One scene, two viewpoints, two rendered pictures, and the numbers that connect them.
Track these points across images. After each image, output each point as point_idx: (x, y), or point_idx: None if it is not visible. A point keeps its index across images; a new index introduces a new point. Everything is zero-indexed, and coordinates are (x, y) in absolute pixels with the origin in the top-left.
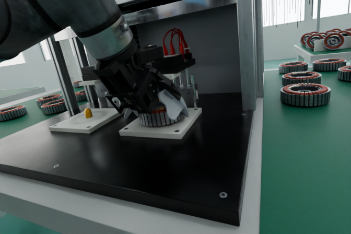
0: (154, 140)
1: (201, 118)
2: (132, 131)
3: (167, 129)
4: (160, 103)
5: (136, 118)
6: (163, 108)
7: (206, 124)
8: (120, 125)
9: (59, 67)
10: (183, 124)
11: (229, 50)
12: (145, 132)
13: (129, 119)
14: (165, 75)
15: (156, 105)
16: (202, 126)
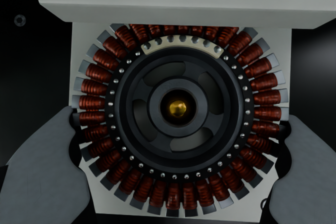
0: (200, 222)
1: (297, 65)
2: (119, 214)
3: (231, 193)
4: (149, 57)
5: (47, 67)
6: (227, 180)
7: (324, 110)
8: (24, 131)
9: None
10: (273, 157)
11: None
12: (165, 216)
13: (27, 76)
14: None
15: (136, 70)
16: (315, 129)
